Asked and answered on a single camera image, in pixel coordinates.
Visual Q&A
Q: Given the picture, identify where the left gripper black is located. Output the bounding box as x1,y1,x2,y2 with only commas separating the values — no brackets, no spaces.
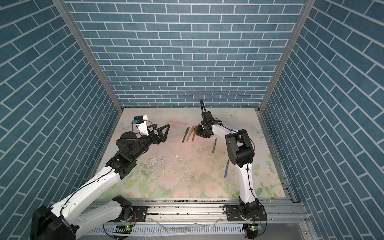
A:
129,123,169,162

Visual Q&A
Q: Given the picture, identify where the brown pen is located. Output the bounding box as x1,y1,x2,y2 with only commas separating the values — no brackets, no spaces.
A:
186,126,195,142
192,126,198,142

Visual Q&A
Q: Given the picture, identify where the green pen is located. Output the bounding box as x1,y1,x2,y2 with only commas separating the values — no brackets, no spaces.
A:
212,138,217,153
182,127,190,143

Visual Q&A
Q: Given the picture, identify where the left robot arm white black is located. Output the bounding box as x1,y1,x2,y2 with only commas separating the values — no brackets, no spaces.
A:
30,123,170,240

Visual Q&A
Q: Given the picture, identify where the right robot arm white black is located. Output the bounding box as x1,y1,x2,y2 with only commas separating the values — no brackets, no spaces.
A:
197,106,268,222

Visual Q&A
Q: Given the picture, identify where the blue pen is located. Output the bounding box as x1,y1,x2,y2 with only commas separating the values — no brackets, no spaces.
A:
224,160,230,179

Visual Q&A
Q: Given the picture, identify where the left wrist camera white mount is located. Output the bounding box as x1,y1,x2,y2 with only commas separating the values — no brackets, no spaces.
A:
132,115,149,136

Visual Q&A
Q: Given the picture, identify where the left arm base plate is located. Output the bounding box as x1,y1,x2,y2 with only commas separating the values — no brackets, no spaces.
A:
119,206,148,223

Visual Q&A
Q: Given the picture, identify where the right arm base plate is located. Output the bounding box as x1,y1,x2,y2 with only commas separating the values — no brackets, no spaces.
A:
222,204,268,222

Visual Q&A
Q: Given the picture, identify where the white perforated cable tray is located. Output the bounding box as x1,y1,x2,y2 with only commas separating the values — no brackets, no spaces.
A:
86,224,245,237

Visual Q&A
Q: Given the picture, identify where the aluminium mounting rail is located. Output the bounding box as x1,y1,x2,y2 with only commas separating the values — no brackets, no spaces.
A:
130,198,310,224

